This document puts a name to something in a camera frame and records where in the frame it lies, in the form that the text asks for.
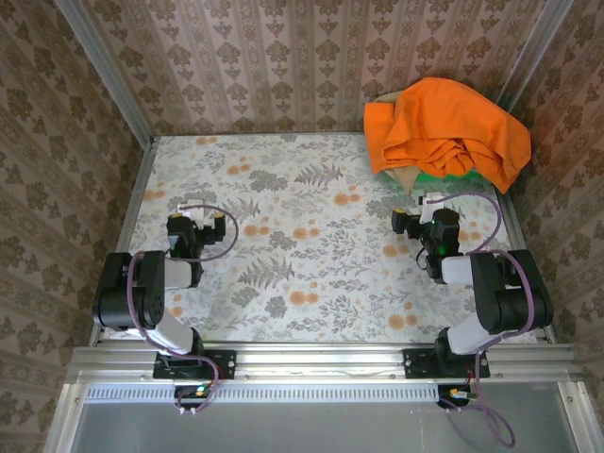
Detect orange trousers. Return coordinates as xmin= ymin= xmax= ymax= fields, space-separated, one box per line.
xmin=363 ymin=77 xmax=532 ymax=193

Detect beige trousers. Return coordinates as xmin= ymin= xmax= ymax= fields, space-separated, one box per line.
xmin=372 ymin=91 xmax=424 ymax=195

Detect green plastic basket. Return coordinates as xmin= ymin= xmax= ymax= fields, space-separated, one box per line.
xmin=379 ymin=168 xmax=483 ymax=184

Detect floral patterned table covering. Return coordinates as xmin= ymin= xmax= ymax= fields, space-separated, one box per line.
xmin=101 ymin=133 xmax=544 ymax=344

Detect black connector box with LED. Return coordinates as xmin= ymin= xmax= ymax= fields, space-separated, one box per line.
xmin=173 ymin=384 xmax=214 ymax=411
xmin=437 ymin=384 xmax=478 ymax=410

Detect grey metal panel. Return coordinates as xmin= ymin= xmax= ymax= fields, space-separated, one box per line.
xmin=44 ymin=380 xmax=604 ymax=453

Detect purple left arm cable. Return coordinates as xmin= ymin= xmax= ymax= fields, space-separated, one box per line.
xmin=126 ymin=203 xmax=240 ymax=416

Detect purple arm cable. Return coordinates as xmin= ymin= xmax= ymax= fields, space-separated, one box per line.
xmin=126 ymin=203 xmax=240 ymax=416
xmin=427 ymin=191 xmax=537 ymax=447

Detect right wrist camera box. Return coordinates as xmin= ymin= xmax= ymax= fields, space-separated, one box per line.
xmin=419 ymin=191 xmax=444 ymax=223

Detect aluminium table side rail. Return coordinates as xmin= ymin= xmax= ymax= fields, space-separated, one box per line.
xmin=88 ymin=136 xmax=159 ymax=345
xmin=495 ymin=181 xmax=557 ymax=344

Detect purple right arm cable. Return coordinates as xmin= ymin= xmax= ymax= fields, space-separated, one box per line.
xmin=427 ymin=191 xmax=537 ymax=447

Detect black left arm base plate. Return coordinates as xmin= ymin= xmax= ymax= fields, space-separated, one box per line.
xmin=153 ymin=348 xmax=237 ymax=379

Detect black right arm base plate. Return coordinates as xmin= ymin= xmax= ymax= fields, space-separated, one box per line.
xmin=403 ymin=347 xmax=491 ymax=379

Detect aluminium mounting rail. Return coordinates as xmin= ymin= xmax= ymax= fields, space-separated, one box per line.
xmin=65 ymin=342 xmax=586 ymax=386

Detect aluminium frame post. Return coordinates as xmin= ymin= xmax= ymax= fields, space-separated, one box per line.
xmin=493 ymin=0 xmax=575 ymax=112
xmin=54 ymin=0 xmax=157 ymax=145

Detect slotted grey cable duct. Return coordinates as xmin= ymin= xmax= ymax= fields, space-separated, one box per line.
xmin=83 ymin=381 xmax=443 ymax=405

